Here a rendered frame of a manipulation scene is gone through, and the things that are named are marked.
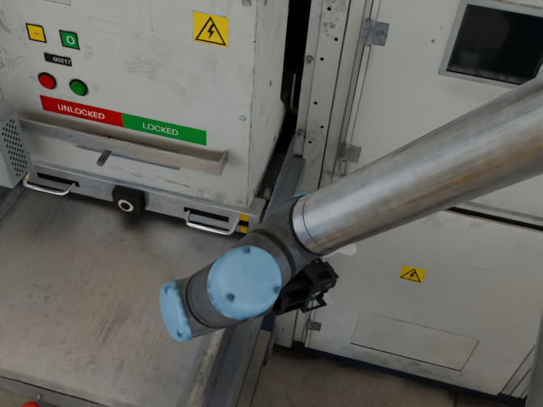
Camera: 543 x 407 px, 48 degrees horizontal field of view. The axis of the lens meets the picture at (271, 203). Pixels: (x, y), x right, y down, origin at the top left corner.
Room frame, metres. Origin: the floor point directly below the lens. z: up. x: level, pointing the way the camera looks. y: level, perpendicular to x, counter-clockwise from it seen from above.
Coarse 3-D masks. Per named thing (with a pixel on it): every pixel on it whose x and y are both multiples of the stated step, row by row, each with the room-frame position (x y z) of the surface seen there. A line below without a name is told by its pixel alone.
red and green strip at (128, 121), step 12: (48, 108) 0.88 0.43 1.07; (60, 108) 0.87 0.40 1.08; (72, 108) 0.87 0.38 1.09; (84, 108) 0.86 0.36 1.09; (96, 108) 0.86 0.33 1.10; (96, 120) 0.86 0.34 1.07; (108, 120) 0.86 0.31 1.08; (120, 120) 0.85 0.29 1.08; (132, 120) 0.85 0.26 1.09; (144, 120) 0.84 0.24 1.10; (156, 120) 0.84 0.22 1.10; (156, 132) 0.84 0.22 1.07; (168, 132) 0.83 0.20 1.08; (180, 132) 0.83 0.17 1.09; (192, 132) 0.83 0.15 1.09; (204, 132) 0.82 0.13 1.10; (204, 144) 0.82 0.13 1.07
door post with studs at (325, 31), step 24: (312, 0) 1.06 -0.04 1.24; (336, 0) 1.05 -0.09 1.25; (312, 24) 1.06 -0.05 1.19; (336, 24) 1.05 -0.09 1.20; (312, 48) 1.06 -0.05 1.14; (336, 48) 1.05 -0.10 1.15; (312, 72) 1.06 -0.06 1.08; (312, 96) 1.06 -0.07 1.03; (312, 120) 1.05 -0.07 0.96; (312, 144) 1.05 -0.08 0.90; (312, 168) 1.05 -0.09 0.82; (288, 312) 1.05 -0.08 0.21; (288, 336) 1.05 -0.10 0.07
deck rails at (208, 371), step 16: (288, 160) 1.01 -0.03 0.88; (272, 176) 0.98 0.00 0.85; (0, 192) 0.85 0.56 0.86; (16, 192) 0.86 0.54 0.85; (0, 208) 0.81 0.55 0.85; (272, 208) 0.87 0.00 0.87; (224, 336) 0.53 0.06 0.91; (208, 352) 0.53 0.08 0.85; (224, 352) 0.53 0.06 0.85; (208, 368) 0.50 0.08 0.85; (192, 384) 0.47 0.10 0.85; (208, 384) 0.45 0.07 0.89; (192, 400) 0.44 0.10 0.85; (208, 400) 0.44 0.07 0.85
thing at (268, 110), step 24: (264, 0) 0.83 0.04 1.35; (288, 0) 1.02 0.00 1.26; (264, 24) 0.84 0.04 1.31; (264, 48) 0.85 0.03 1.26; (264, 72) 0.86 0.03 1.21; (264, 96) 0.88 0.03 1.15; (288, 96) 1.13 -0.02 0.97; (264, 120) 0.89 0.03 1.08; (264, 144) 0.91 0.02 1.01; (264, 168) 0.92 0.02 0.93
